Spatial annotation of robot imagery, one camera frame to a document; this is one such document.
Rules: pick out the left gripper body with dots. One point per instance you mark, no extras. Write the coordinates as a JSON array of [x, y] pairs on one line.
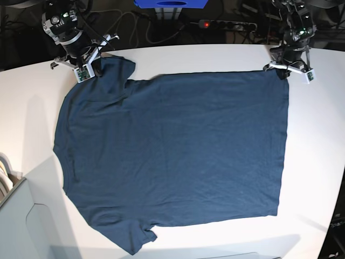
[[297, 61]]

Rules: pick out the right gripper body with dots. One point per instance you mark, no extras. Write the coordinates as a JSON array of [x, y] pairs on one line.
[[80, 54]]

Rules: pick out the dark blue T-shirt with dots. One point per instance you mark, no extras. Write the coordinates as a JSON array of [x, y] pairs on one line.
[[177, 150]]

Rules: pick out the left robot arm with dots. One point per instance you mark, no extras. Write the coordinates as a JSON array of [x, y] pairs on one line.
[[297, 24]]

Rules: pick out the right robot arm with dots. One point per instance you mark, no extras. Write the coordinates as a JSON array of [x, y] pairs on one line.
[[67, 24]]

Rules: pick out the blue box on stand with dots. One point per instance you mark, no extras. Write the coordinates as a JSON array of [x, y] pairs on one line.
[[194, 4]]

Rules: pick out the white power strip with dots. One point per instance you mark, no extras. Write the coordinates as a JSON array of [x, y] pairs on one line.
[[227, 25]]

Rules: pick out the grey bin at left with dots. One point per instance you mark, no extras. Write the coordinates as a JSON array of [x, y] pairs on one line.
[[34, 218]]

